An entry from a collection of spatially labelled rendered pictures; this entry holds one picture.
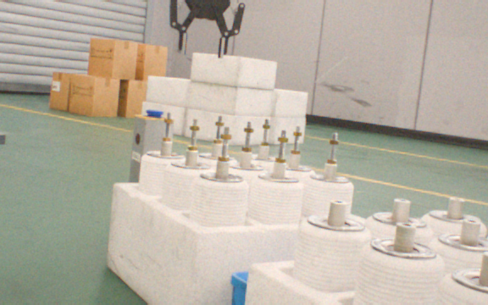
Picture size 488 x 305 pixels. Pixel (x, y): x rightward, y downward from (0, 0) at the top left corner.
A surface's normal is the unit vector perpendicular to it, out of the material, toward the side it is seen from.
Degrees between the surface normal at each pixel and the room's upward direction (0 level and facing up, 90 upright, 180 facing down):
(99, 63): 90
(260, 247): 90
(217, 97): 90
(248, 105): 90
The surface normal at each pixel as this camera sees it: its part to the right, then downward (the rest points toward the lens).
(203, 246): 0.51, 0.15
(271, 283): -0.84, -0.03
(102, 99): 0.77, 0.15
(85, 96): -0.63, 0.02
